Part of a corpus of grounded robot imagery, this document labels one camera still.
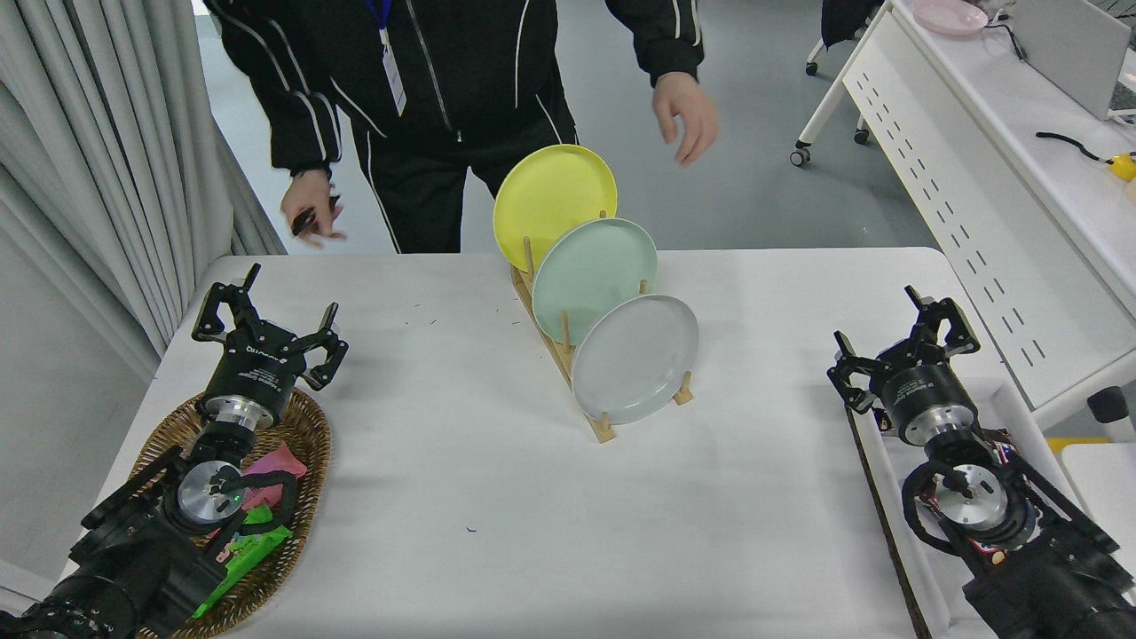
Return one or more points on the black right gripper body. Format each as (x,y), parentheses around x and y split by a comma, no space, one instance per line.
(919,390)

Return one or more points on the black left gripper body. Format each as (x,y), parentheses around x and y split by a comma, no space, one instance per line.
(257,368)

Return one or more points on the small black handheld object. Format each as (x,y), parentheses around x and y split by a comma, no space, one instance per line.
(306,219)

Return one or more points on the grey plate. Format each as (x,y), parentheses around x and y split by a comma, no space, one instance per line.
(635,359)

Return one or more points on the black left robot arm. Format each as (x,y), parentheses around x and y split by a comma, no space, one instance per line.
(133,550)

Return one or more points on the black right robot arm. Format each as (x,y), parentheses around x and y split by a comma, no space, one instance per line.
(1047,577)

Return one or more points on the wooden plate rack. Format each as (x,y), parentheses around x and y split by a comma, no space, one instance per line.
(603,432)

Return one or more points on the yellow plate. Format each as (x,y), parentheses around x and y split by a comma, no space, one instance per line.
(546,200)

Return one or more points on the mint green plate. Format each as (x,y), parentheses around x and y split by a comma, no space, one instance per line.
(590,271)

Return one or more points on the pink plate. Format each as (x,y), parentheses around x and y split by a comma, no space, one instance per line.
(950,16)

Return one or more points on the person's right hand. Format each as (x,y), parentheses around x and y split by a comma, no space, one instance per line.
(306,200)

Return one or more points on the person's left hand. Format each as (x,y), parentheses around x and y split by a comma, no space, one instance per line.
(688,111)

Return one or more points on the brown wicker basket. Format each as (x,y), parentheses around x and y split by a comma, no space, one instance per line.
(306,435)

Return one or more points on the white tray with dark edge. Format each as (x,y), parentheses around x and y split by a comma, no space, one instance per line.
(896,479)

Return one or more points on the pink snack packet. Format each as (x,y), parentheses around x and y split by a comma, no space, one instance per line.
(277,461)

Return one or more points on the white desk with slotted panel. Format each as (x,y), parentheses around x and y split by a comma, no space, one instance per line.
(976,177)

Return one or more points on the green snack packet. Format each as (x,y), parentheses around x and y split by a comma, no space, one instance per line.
(253,555)

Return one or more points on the grey curtain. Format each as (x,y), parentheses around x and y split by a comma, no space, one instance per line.
(98,160)

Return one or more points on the small white side table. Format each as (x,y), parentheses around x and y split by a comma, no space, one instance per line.
(1105,488)

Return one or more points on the small yellow object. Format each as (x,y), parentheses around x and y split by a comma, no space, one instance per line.
(1124,167)

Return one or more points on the person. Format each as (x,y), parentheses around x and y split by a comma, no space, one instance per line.
(461,80)

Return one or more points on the grey laptop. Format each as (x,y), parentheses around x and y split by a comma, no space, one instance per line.
(1069,49)

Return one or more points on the wheeled chair with black cloth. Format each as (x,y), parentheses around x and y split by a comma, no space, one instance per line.
(843,22)

